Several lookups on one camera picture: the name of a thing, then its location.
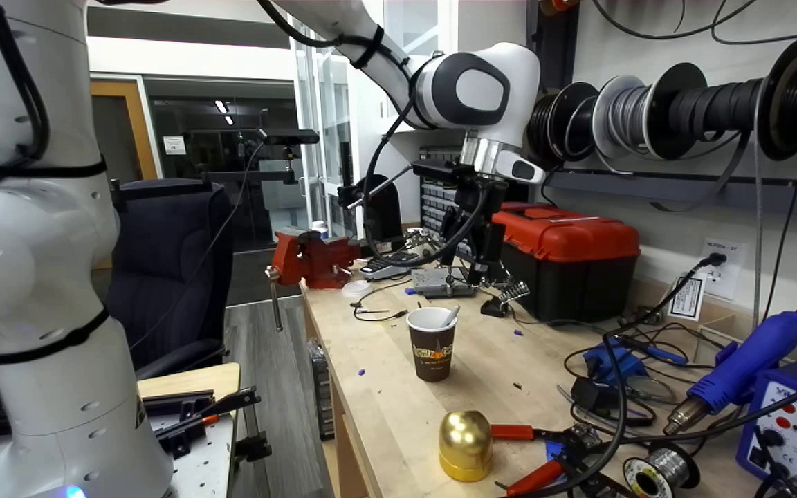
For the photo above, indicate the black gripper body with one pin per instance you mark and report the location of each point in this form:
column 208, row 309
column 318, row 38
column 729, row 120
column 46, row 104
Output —
column 483, row 208

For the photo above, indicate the gray marker pen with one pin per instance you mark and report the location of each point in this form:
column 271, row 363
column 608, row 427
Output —
column 453, row 319

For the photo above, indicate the helping hand stand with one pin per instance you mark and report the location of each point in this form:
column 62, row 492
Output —
column 504, row 303

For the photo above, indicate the gray wrist camera mount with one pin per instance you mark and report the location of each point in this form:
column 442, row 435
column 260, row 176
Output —
column 508, row 161

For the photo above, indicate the red and black toolbox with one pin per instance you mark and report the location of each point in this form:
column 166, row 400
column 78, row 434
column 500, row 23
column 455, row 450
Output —
column 572, row 270

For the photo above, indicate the wooden door frame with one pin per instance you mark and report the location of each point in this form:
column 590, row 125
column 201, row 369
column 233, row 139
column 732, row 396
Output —
column 139, row 129

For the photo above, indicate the gray metal plate device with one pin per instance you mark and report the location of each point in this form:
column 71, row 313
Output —
column 442, row 281

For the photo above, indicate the white wall outlet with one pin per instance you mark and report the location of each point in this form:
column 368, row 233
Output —
column 718, row 258

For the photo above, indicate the white paper tag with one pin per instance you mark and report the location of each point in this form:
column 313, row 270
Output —
column 684, row 299

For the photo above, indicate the gold metal dome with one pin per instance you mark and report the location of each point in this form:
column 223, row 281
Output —
column 467, row 447

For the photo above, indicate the red bench vise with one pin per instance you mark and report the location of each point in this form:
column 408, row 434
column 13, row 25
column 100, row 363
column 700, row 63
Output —
column 310, row 262

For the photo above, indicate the brown paper cup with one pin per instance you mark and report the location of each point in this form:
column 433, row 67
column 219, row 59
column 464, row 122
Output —
column 433, row 355

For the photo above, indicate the dark wall spool rail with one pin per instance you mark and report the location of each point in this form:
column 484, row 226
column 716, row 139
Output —
column 693, row 190

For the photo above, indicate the black orange bar clamp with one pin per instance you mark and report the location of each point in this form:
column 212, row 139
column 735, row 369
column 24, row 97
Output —
column 206, row 420

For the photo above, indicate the blue hot air gun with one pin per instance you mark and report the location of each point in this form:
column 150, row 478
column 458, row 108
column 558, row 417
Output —
column 747, row 362

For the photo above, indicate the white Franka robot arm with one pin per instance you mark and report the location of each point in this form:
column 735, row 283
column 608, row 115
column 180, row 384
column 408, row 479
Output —
column 28, row 279

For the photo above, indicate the dark office chair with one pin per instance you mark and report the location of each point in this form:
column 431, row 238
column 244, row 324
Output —
column 172, row 268

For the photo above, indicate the gray parts drawer cabinet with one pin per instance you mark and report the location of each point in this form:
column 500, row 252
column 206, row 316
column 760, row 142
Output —
column 436, row 201

